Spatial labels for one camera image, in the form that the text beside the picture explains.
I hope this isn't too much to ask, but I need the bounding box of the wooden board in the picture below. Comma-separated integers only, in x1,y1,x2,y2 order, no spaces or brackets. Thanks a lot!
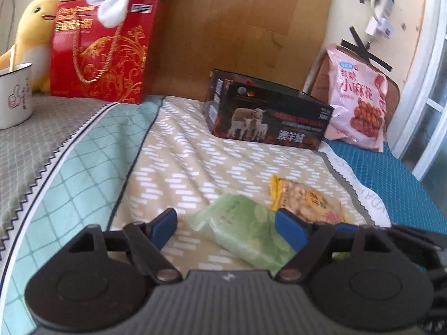
37,0,337,95

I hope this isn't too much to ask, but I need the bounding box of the red gift box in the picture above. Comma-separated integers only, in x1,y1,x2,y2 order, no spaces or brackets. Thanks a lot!
49,0,163,105

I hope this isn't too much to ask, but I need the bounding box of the yellow duck plush toy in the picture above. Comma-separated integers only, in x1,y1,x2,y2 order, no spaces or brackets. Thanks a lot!
0,0,60,93

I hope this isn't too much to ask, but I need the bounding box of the yellow nut packet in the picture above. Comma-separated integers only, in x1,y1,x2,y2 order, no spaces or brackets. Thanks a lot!
270,174,350,226

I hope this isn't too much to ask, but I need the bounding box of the pink fried twist snack bag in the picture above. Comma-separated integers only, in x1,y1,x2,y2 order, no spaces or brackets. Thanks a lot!
324,44,389,153

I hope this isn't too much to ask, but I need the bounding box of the brown seat cushion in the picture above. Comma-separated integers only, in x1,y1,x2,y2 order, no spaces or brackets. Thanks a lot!
309,54,400,143

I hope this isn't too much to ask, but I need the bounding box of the patterned bed sheet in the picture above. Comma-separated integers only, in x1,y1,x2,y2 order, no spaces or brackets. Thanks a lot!
0,92,392,322

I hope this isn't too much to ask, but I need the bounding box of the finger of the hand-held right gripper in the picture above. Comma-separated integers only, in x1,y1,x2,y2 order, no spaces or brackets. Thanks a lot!
398,240,447,276
334,223,447,243

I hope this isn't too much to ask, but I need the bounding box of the black printed carton box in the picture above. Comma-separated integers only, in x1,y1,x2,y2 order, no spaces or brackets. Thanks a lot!
203,69,335,151

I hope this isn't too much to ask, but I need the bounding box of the light green snack packet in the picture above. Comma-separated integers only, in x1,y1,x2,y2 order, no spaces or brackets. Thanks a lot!
189,193,297,276

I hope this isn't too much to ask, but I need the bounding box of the teal patterned blanket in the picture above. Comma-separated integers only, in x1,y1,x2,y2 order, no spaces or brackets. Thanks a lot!
328,140,447,238

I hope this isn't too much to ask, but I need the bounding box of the white wall plug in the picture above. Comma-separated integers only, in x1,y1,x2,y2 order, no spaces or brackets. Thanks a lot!
365,0,397,42

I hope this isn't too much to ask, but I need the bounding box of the white window frame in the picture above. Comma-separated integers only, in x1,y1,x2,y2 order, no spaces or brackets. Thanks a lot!
391,0,447,182

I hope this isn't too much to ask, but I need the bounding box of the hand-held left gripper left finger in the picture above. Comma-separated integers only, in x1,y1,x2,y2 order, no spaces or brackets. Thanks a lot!
65,208,182,285

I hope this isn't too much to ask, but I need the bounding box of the white enamel mug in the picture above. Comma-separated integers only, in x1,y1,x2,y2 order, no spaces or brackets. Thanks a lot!
0,63,34,130

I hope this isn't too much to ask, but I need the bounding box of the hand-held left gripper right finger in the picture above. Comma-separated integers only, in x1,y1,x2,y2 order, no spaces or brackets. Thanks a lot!
275,209,399,283

